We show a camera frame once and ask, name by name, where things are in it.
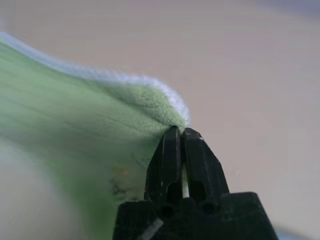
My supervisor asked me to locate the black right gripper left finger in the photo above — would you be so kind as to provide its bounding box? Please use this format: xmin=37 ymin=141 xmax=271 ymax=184
xmin=144 ymin=126 xmax=182 ymax=201

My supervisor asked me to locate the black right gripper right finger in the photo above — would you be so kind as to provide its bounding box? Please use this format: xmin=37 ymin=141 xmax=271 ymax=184
xmin=183 ymin=127 xmax=230 ymax=201

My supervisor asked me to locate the green sock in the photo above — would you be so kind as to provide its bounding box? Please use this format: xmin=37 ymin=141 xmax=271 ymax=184
xmin=0 ymin=31 xmax=192 ymax=240

